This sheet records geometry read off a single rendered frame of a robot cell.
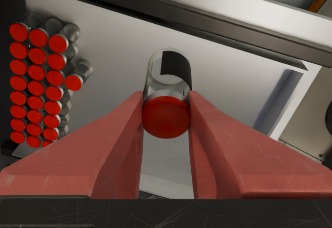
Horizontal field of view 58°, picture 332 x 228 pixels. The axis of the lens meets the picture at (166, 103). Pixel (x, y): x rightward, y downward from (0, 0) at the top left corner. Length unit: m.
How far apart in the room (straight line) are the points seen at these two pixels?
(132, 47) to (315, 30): 0.22
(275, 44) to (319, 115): 0.87
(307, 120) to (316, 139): 0.10
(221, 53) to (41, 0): 0.23
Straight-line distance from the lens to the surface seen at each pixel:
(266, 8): 0.37
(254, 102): 0.42
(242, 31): 0.36
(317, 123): 1.24
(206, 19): 0.35
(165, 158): 0.48
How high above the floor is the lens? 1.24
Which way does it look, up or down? 58 degrees down
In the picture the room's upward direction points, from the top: 169 degrees counter-clockwise
